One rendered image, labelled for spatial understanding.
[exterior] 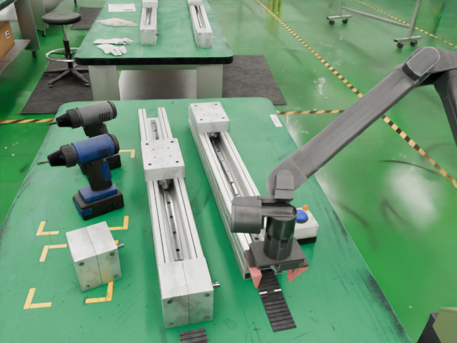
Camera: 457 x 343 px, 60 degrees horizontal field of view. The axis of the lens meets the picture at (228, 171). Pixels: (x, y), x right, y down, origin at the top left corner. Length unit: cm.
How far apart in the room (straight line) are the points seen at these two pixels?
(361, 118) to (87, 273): 66
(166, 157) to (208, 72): 144
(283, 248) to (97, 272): 41
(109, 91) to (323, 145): 194
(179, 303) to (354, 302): 39
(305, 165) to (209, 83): 183
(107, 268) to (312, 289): 46
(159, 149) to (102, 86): 144
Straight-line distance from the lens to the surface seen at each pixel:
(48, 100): 395
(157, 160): 112
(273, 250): 80
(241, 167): 117
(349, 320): 93
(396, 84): 88
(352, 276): 101
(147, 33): 261
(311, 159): 78
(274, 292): 93
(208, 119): 134
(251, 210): 75
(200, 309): 84
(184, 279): 82
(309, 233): 103
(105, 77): 255
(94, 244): 92
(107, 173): 111
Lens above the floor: 149
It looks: 33 degrees down
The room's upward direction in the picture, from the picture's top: 3 degrees clockwise
